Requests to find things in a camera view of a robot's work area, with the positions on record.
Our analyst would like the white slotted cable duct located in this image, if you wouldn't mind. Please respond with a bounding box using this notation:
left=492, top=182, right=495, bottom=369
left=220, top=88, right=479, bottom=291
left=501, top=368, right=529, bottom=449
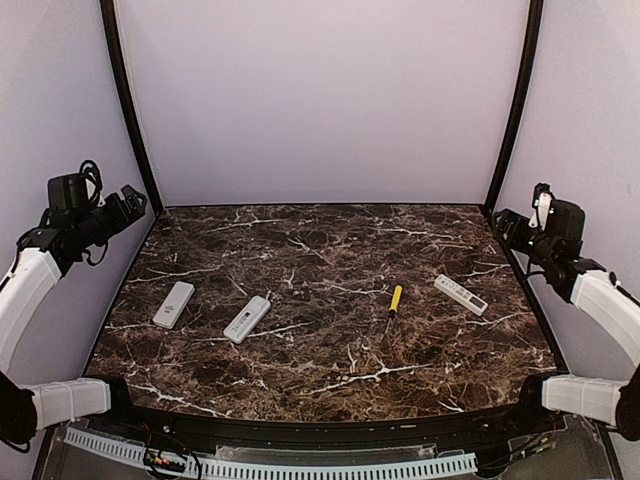
left=64, top=428, right=478, bottom=480

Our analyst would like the white button remote control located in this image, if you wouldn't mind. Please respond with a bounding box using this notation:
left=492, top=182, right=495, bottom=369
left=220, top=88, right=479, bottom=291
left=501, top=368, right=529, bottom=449
left=434, top=274, right=488, bottom=316

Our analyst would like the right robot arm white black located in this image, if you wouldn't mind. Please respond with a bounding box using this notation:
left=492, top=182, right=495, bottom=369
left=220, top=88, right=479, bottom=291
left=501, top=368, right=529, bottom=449
left=492, top=184, right=639, bottom=441

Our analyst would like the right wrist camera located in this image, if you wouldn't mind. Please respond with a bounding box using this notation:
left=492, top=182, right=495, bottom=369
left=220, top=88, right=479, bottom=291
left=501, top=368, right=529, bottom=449
left=529, top=183, right=554, bottom=231

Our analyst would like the black frame post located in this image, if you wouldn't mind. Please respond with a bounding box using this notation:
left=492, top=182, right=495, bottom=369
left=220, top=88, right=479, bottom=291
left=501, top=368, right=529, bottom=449
left=483, top=0, right=544, bottom=215
left=99, top=0, right=164, bottom=217

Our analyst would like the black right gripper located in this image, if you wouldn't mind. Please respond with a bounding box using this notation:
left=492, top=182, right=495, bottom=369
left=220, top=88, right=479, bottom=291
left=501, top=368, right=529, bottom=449
left=493, top=208, right=557, bottom=268

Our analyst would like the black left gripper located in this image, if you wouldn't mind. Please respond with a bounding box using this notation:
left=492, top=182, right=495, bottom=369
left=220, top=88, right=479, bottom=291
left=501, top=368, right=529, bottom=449
left=74, top=184, right=147, bottom=246

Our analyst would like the yellow handled screwdriver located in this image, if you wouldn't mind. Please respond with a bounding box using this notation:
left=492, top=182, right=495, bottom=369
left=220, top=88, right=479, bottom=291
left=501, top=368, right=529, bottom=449
left=383, top=285, right=403, bottom=339

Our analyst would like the right black frame post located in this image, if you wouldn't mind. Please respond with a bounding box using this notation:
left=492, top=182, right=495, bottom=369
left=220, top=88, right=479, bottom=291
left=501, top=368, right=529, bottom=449
left=483, top=0, right=544, bottom=215

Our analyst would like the white remote with barcode label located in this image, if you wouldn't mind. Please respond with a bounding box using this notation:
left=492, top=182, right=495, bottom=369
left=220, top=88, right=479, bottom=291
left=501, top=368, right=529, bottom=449
left=223, top=296, right=271, bottom=344

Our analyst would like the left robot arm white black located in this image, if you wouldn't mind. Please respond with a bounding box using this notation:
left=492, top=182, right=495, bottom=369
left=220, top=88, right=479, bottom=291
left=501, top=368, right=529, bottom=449
left=1, top=160, right=147, bottom=454

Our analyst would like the plain white slim remote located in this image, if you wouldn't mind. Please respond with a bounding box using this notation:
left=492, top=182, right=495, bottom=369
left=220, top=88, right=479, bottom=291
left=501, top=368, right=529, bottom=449
left=152, top=282, right=195, bottom=329

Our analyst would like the left black frame post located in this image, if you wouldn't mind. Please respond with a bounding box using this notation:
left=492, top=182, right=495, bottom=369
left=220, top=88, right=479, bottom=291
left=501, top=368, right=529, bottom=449
left=99, top=0, right=164, bottom=217

